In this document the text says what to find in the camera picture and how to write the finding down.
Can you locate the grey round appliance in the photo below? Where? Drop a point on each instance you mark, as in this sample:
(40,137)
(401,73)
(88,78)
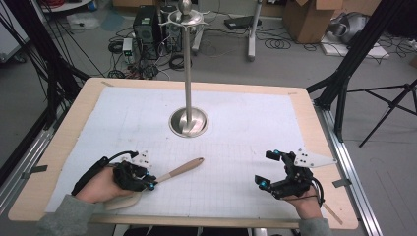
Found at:
(347,28)

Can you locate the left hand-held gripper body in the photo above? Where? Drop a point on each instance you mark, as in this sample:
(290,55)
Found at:
(129,177)

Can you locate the black tripod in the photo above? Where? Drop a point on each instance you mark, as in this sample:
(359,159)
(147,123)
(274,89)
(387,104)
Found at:
(390,105)

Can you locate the large open cardboard box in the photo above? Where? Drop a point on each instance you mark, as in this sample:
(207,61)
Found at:
(308,23)

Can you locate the flat black device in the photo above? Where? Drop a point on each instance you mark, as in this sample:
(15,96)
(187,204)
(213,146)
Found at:
(241,22)

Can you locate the white grid mat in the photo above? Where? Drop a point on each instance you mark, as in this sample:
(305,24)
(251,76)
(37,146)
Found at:
(229,131)

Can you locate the black computer tower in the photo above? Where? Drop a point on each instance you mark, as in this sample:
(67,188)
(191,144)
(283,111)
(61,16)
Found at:
(146,31)

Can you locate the beige spatula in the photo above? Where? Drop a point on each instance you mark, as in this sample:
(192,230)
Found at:
(183,167)

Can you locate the thin wooden stick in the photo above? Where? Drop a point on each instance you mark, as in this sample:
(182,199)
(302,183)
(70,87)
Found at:
(332,213)

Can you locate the white desk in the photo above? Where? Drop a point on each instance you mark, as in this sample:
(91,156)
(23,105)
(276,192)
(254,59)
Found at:
(253,32)

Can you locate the white power adapter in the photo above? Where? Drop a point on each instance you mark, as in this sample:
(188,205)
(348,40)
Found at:
(127,46)

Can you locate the white foam board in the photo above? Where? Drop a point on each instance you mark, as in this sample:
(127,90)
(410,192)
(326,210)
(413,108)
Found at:
(377,50)

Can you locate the person's left hand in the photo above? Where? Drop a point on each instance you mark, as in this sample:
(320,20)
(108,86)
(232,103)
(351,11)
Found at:
(98,187)

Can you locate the aluminium rail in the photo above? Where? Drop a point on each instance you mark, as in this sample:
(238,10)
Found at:
(350,164)
(23,170)

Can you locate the person's right hand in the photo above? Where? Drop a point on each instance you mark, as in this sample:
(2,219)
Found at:
(305,206)

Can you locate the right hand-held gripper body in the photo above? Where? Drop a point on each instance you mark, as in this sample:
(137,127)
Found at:
(295,177)

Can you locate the silver metal utensil stand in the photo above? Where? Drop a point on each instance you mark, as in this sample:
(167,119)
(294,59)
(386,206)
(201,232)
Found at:
(187,82)

